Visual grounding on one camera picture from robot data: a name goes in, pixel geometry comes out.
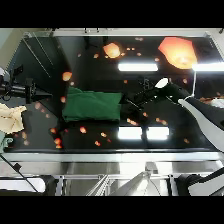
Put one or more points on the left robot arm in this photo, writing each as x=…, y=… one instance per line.
x=12, y=89

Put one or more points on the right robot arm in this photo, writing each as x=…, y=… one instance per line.
x=207, y=117

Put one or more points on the beige garment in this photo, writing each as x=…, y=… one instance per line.
x=11, y=117

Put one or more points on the silver frame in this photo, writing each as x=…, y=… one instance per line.
x=100, y=160

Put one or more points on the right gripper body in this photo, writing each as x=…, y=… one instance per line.
x=145, y=95

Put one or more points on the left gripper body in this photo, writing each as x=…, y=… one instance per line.
x=30, y=90

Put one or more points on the green T-shirt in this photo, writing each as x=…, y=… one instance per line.
x=90, y=104

